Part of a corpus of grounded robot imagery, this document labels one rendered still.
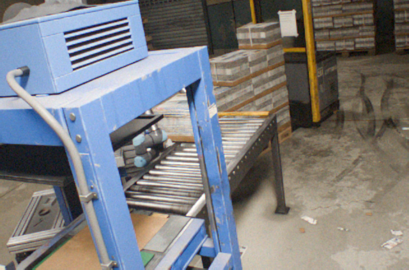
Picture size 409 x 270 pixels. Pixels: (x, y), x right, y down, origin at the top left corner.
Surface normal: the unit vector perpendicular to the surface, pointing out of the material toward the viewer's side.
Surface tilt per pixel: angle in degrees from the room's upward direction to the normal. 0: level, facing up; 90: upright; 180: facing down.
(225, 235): 90
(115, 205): 90
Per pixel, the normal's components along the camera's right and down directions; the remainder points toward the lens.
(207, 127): -0.42, 0.35
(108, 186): 0.89, 0.00
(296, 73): -0.69, 0.33
